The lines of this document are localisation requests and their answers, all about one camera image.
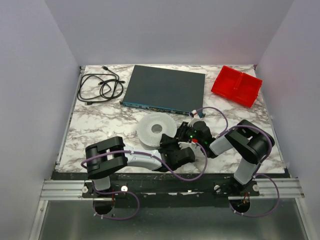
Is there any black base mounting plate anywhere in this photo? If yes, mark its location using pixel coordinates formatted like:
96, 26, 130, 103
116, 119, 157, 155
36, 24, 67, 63
82, 173, 260, 208

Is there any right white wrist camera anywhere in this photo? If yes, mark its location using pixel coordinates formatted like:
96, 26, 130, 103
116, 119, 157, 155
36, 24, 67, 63
188, 109, 202, 127

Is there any red plastic bin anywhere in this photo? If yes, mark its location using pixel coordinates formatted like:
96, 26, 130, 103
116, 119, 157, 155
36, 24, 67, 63
211, 65, 263, 108

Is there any aluminium rail frame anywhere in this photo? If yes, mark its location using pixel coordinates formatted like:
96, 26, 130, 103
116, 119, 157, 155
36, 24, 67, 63
30, 173, 317, 240

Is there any white cable spool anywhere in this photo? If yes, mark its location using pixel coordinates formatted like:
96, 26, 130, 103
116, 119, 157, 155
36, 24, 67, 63
136, 112, 177, 150

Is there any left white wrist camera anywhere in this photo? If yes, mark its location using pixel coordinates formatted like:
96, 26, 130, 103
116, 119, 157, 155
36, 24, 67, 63
178, 141, 205, 158

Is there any black usb cable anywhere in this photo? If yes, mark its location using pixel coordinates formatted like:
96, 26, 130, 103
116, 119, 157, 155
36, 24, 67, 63
77, 65, 126, 105

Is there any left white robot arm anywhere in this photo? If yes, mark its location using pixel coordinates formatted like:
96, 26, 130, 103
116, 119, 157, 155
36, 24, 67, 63
80, 134, 201, 191

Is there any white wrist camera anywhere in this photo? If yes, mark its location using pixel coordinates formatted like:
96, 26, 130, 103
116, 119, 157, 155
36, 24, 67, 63
178, 141, 205, 158
188, 109, 202, 127

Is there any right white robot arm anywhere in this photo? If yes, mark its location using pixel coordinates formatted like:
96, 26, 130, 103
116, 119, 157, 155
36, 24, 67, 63
175, 120, 275, 195

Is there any dark blue network switch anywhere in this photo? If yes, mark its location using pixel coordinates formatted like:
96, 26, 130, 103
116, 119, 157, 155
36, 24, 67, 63
121, 65, 206, 115

